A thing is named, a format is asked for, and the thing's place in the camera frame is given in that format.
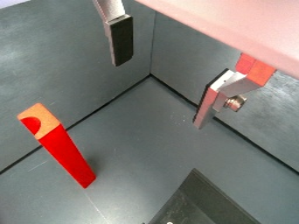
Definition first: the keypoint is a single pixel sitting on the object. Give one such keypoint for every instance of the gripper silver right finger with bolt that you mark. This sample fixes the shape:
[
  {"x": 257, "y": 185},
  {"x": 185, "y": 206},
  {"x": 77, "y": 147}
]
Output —
[{"x": 223, "y": 93}]

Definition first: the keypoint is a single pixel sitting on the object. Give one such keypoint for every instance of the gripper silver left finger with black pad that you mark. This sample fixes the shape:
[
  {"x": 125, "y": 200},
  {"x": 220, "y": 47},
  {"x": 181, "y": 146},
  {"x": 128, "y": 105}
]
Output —
[{"x": 118, "y": 29}]

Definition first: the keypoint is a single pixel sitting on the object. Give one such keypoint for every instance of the dark grey curved holder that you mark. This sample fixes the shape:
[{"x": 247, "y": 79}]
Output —
[{"x": 200, "y": 203}]

